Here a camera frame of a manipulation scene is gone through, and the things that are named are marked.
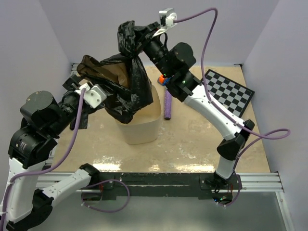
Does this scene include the beige plastic trash bin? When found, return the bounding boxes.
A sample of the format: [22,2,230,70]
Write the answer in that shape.
[115,85,162,145]

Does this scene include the black trash bag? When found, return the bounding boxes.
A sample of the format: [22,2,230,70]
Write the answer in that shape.
[77,21,158,124]

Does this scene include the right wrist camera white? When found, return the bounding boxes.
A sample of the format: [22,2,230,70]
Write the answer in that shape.
[153,8,177,38]

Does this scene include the purple glitter microphone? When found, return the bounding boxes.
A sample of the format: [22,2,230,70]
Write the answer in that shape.
[164,90,172,120]

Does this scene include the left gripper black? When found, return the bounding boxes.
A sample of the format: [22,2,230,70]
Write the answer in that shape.
[51,73,92,135]

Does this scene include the black white chessboard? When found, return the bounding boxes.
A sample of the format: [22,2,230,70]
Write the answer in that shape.
[205,69,255,117]

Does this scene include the colourful toy car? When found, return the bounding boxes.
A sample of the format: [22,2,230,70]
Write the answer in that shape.
[157,75,171,86]

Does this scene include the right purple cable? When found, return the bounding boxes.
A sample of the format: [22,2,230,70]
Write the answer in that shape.
[173,7,292,207]

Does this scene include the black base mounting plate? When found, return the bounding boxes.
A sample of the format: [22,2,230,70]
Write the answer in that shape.
[82,172,243,200]

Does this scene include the purple cable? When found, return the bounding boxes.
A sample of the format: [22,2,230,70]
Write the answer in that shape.
[173,7,292,207]
[0,87,130,222]

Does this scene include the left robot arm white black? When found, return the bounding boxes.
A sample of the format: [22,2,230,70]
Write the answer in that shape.
[0,76,107,231]

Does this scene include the small black block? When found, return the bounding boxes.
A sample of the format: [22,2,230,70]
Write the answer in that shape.
[69,112,89,131]

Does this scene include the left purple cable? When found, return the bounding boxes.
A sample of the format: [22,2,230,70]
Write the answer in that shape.
[0,87,130,222]

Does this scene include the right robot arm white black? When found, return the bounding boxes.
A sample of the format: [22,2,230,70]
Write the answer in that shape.
[134,22,255,189]

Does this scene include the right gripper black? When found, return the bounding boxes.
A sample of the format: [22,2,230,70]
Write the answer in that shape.
[120,22,174,78]

